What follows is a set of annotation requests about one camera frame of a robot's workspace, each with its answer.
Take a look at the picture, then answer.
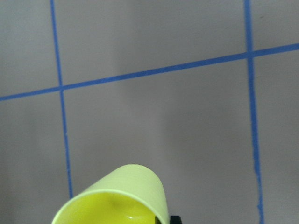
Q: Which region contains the yellow plastic cup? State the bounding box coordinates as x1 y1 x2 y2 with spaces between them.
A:
52 164 171 224

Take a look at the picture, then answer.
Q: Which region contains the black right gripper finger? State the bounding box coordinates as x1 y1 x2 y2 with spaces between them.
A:
155 215 182 224

